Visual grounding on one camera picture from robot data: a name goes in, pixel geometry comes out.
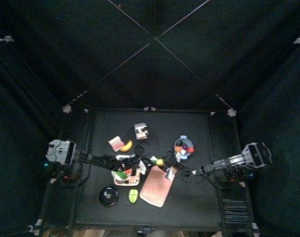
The green toy corn husk piece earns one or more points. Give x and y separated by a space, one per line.
133 195
153 159

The white text label panel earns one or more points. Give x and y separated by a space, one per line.
234 210

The red toy fruit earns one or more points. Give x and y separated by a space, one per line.
190 150

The white segmented toy block box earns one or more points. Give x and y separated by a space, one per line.
142 168

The pink and white toy box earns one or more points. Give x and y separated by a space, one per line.
115 143

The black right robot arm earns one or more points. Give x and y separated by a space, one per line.
238 162

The white plate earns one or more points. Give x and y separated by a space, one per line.
126 181

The green toy food piece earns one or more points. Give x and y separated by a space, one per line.
120 175

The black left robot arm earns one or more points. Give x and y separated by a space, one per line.
70 154

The pink plastic tray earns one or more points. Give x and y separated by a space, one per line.
158 186

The yellow toy corn cob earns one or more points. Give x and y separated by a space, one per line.
159 162

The orange toy fruit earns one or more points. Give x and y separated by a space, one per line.
178 148

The yellow toy banana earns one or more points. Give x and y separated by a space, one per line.
126 146

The orange toy food piece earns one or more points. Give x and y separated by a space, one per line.
127 171

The white toy carton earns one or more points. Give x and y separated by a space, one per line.
141 131

